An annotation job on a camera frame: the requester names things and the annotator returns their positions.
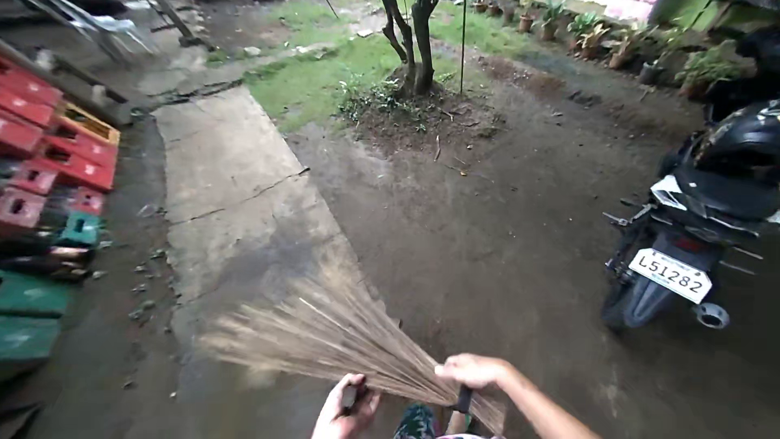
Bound low green plants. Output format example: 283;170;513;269
338;76;436;132

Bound person's right hand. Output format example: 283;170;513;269
434;353;513;390

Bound black motorcycle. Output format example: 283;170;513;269
600;26;780;335

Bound wooden post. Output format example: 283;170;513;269
154;0;202;48

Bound row of potted plants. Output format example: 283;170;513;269
472;0;743;100

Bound person's legs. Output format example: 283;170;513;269
393;402;482;439

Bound tree with several trunks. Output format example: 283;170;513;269
382;0;440;98

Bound person's left hand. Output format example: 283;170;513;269
311;373;382;439

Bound long wooden beam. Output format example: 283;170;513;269
0;38;132;126

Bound small dark object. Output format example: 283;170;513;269
341;383;367;417

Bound thin metal rod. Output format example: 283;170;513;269
460;0;468;95

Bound white plastic chair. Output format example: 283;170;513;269
64;0;157;63

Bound tan grass broom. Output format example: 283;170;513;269
198;259;507;436

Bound pile of plastic crates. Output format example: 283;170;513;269
0;55;121;367

